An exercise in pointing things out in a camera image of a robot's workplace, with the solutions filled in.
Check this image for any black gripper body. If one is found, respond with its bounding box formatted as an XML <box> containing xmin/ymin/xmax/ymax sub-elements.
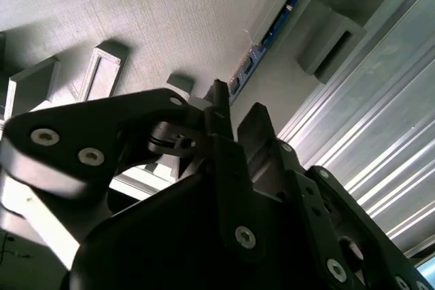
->
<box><xmin>69</xmin><ymin>169</ymin><xmax>328</xmax><ymax>290</ymax></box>

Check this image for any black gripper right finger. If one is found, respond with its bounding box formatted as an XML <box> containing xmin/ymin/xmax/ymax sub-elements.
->
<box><xmin>237</xmin><ymin>102</ymin><xmax>419</xmax><ymax>290</ymax></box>

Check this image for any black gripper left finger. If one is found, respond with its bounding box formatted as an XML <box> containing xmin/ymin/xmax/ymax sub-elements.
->
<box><xmin>2</xmin><ymin>79</ymin><xmax>259</xmax><ymax>266</ymax></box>

